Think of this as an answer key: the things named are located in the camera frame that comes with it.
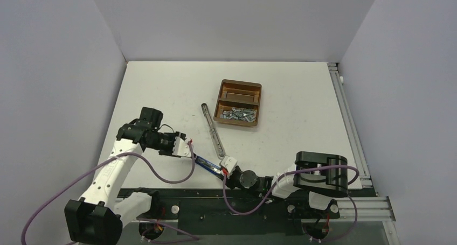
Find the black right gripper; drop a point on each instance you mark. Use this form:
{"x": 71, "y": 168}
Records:
{"x": 229, "y": 180}

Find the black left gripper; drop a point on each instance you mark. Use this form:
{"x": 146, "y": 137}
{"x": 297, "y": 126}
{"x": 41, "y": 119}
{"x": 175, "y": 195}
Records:
{"x": 173, "y": 135}

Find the brown wooden tray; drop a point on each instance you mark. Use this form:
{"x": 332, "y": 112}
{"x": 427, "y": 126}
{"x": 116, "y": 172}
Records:
{"x": 238, "y": 94}

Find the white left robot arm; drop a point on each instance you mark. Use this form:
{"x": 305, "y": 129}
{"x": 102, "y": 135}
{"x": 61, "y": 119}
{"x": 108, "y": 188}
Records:
{"x": 96, "y": 217}

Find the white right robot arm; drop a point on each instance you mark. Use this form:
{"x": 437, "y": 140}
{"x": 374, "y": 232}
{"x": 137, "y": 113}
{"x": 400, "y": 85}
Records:
{"x": 323, "y": 176}

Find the pile of grey staples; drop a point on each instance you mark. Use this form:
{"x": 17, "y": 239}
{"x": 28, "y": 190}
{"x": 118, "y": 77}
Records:
{"x": 240, "y": 114}

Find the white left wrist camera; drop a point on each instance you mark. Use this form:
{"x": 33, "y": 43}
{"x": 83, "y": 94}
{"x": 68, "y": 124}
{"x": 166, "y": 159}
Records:
{"x": 181, "y": 147}

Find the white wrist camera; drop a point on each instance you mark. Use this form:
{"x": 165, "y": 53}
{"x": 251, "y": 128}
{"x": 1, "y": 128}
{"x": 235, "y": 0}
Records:
{"x": 181, "y": 147}
{"x": 228, "y": 164}

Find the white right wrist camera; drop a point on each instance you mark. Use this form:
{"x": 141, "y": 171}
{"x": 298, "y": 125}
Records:
{"x": 228, "y": 164}

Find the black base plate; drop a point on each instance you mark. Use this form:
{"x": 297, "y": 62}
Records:
{"x": 210, "y": 212}

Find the aluminium rail frame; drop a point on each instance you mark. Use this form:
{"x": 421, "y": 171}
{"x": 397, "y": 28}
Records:
{"x": 302, "y": 108}

